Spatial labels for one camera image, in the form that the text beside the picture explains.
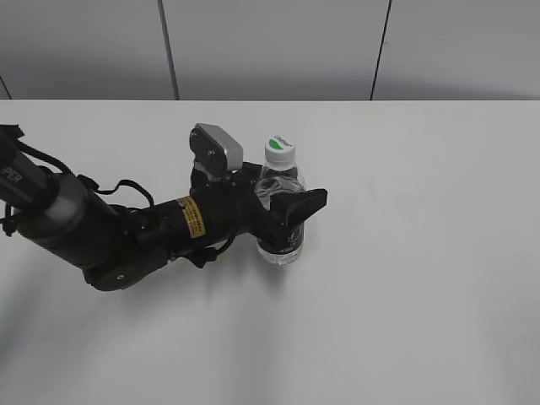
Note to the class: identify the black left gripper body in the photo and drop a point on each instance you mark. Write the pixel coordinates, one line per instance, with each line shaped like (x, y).
(229, 207)

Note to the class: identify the white green bottle cap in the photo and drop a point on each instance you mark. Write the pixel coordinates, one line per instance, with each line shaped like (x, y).
(279, 151)

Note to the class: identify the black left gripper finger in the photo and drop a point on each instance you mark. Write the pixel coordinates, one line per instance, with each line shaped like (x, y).
(293, 209)
(251, 171)

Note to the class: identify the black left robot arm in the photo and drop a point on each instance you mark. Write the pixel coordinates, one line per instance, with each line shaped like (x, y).
(115, 246)

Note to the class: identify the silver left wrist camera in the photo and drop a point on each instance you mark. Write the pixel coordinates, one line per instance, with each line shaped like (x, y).
(215, 150)

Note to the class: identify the clear green-label water bottle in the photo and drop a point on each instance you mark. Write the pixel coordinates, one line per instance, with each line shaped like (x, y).
(273, 182)

